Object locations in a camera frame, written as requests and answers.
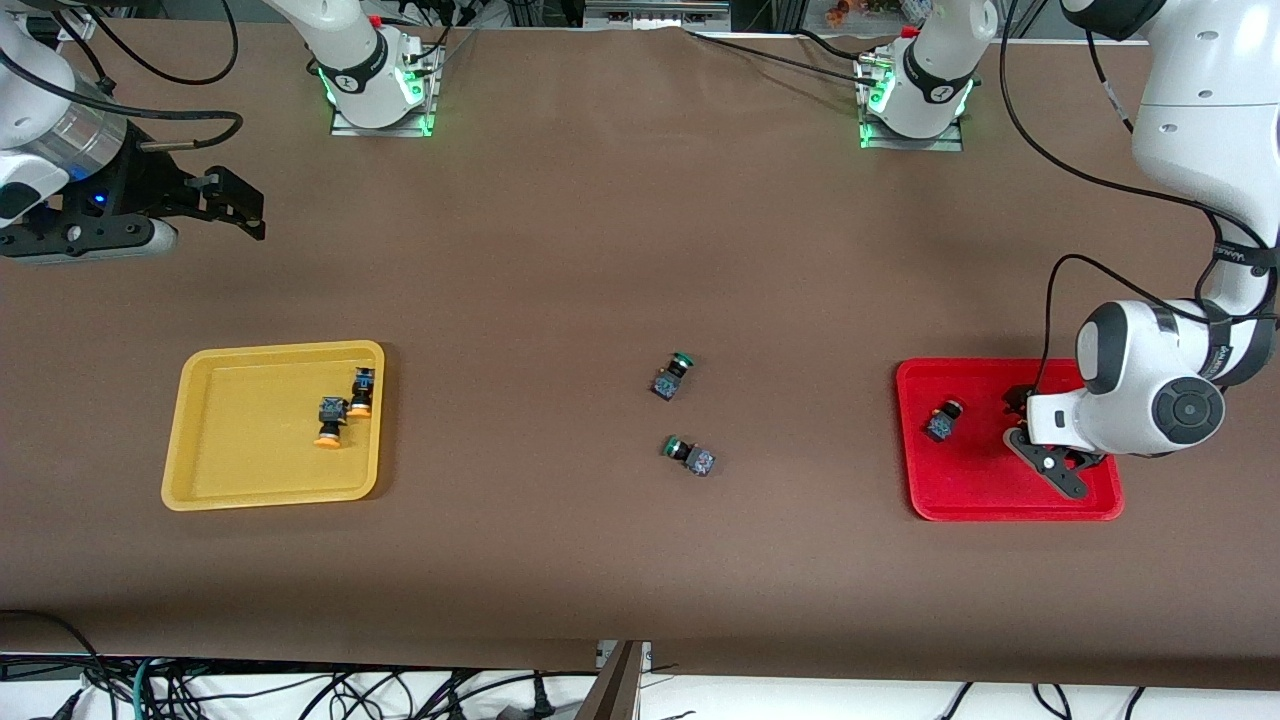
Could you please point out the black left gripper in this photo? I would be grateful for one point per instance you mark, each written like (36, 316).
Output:
(1019, 401)

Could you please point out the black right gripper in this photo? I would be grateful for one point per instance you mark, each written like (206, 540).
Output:
(148, 187)

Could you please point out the red push button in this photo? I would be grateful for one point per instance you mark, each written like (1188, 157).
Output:
(938, 428)

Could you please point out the yellow push button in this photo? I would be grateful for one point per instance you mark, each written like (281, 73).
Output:
(362, 382)
(332, 410)

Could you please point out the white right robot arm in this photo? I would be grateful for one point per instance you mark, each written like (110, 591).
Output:
(350, 60)

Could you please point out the red plastic tray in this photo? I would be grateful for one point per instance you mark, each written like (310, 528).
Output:
(970, 480)

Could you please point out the yellow plastic tray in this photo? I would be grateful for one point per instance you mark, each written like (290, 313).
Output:
(260, 460)

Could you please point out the green push button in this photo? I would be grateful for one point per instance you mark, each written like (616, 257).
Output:
(700, 462)
(665, 384)

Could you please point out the brown table cloth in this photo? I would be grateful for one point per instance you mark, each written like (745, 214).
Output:
(640, 560)

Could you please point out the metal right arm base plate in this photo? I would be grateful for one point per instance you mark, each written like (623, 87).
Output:
(430, 100)

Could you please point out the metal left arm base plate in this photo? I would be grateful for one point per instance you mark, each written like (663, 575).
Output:
(920, 143)

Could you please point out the small metal bracket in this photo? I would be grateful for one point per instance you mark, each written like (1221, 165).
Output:
(645, 655)

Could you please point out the grey metal rail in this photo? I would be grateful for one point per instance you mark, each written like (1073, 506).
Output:
(655, 12)

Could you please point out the brown wooden post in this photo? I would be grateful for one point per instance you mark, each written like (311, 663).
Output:
(612, 690)

